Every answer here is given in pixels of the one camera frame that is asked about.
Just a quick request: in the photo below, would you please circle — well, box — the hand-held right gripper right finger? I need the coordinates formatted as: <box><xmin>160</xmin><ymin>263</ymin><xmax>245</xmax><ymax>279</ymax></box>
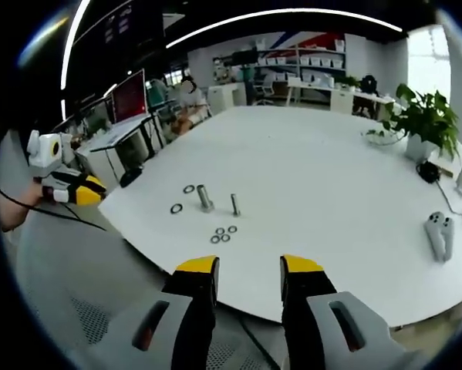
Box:
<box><xmin>279</xmin><ymin>254</ymin><xmax>425</xmax><ymax>370</ymax></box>

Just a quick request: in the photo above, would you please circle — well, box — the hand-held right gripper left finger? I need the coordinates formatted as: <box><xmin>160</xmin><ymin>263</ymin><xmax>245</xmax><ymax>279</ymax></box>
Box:
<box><xmin>86</xmin><ymin>254</ymin><xmax>221</xmax><ymax>370</ymax></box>

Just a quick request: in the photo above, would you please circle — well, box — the thin threaded stud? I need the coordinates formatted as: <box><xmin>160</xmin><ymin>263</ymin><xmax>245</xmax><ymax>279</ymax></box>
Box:
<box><xmin>228</xmin><ymin>193</ymin><xmax>242</xmax><ymax>219</ymax></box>

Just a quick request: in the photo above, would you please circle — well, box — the thick threaded stud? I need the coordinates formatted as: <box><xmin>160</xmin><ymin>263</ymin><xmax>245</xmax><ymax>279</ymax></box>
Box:
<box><xmin>194</xmin><ymin>183</ymin><xmax>216</xmax><ymax>214</ymax></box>

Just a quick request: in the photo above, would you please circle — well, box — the white side desk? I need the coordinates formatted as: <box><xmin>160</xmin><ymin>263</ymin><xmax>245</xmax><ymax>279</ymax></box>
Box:
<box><xmin>88</xmin><ymin>112</ymin><xmax>166</xmax><ymax>182</ymax></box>

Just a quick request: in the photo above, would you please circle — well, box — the red screen monitor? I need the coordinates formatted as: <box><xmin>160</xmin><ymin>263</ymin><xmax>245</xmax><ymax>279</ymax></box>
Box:
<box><xmin>110</xmin><ymin>69</ymin><xmax>149</xmax><ymax>125</ymax></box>

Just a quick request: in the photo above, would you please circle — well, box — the curved ceiling light strip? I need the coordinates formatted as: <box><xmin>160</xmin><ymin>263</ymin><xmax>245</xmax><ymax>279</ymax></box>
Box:
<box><xmin>164</xmin><ymin>7</ymin><xmax>406</xmax><ymax>50</ymax></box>
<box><xmin>59</xmin><ymin>0</ymin><xmax>92</xmax><ymax>92</ymax></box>

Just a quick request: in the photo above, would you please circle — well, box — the white handheld controller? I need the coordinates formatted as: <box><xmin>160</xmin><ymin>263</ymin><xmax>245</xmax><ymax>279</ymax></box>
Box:
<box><xmin>440</xmin><ymin>217</ymin><xmax>456</xmax><ymax>260</ymax></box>
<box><xmin>424</xmin><ymin>210</ymin><xmax>446</xmax><ymax>263</ymax></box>

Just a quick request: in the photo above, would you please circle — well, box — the white low cabinet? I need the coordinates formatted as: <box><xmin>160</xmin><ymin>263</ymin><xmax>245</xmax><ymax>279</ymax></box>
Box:
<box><xmin>207</xmin><ymin>82</ymin><xmax>248</xmax><ymax>116</ymax></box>

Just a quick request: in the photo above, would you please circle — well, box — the small black device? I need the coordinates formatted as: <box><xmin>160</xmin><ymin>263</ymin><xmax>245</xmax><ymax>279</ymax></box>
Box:
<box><xmin>415</xmin><ymin>160</ymin><xmax>442</xmax><ymax>184</ymax></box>

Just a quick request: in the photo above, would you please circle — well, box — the white office chair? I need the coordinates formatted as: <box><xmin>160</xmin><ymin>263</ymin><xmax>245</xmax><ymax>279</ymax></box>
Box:
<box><xmin>252</xmin><ymin>72</ymin><xmax>277</xmax><ymax>106</ymax></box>

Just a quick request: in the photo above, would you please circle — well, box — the white long background desk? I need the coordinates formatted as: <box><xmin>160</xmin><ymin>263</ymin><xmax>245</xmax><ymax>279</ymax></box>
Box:
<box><xmin>286</xmin><ymin>79</ymin><xmax>396</xmax><ymax>116</ymax></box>

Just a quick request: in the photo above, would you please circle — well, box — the potted green plant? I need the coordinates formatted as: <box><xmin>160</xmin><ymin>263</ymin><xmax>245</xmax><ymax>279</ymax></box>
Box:
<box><xmin>364</xmin><ymin>82</ymin><xmax>461</xmax><ymax>163</ymax></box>

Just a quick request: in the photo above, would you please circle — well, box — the small background plant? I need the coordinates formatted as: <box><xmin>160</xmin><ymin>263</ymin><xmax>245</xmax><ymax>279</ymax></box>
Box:
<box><xmin>340</xmin><ymin>74</ymin><xmax>361</xmax><ymax>92</ymax></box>

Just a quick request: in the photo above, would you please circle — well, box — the black backpack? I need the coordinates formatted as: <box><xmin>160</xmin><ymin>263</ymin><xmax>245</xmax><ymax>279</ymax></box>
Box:
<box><xmin>359</xmin><ymin>74</ymin><xmax>379</xmax><ymax>96</ymax></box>

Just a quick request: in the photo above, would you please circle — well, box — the white storage shelf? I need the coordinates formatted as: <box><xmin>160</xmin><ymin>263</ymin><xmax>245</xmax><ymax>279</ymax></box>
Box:
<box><xmin>253</xmin><ymin>37</ymin><xmax>348</xmax><ymax>84</ymax></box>

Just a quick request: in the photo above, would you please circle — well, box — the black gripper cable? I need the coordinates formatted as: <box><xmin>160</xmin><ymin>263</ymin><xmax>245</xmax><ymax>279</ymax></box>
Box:
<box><xmin>0</xmin><ymin>179</ymin><xmax>109</xmax><ymax>233</ymax></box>

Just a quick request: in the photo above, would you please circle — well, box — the black floor cable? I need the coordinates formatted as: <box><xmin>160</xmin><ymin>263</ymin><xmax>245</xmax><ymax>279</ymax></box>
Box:
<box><xmin>236</xmin><ymin>314</ymin><xmax>282</xmax><ymax>370</ymax></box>

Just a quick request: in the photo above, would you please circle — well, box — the thin black desk cable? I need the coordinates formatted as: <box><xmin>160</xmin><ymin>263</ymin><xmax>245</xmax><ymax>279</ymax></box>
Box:
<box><xmin>433</xmin><ymin>179</ymin><xmax>462</xmax><ymax>219</ymax></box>

